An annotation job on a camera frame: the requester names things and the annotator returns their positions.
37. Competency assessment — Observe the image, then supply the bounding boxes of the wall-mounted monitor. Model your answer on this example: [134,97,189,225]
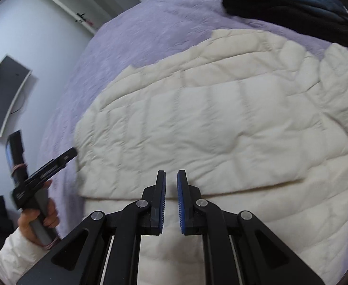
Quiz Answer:
[0,54,33,138]

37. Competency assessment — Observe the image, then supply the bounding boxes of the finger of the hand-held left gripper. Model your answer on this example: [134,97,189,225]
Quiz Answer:
[24,147,78,191]

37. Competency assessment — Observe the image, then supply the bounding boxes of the person's left forearm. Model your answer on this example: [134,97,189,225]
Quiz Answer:
[0,228,62,285]

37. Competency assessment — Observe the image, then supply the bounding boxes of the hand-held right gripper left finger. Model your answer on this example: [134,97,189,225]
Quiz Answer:
[16,170,166,285]

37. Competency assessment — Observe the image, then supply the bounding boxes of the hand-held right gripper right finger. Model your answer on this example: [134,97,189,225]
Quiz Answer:
[177,170,325,285]

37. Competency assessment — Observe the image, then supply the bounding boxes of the black garment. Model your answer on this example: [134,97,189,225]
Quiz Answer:
[222,0,348,48]

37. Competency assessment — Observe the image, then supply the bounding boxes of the purple blanket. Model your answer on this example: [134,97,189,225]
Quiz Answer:
[39,0,348,244]

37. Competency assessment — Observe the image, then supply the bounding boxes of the cream puffer jacket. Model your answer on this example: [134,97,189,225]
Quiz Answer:
[74,29,348,285]

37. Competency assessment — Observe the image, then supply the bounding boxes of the white cabinet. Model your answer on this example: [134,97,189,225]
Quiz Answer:
[31,0,142,35]

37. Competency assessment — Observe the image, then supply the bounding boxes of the person's left hand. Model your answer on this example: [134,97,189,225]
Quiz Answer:
[17,180,60,247]

